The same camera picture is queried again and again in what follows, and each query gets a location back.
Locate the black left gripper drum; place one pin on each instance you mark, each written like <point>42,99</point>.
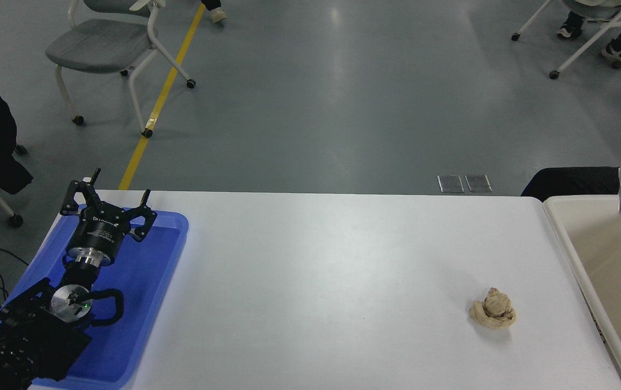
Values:
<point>98,234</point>

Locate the metal floor plate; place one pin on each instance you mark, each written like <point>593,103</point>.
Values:
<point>478,183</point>
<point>451,183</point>

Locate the blue plastic tray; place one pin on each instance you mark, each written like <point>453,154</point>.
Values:
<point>142,281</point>

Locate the black padded chair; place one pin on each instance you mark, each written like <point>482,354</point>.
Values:
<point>570,183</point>

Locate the large pale bin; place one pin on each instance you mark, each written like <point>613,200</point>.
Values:
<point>608,281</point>

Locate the white-framed wheeled chair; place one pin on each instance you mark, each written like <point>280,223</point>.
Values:
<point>597,40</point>

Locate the grey chair with white frame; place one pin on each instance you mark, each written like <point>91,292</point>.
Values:
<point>99,46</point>

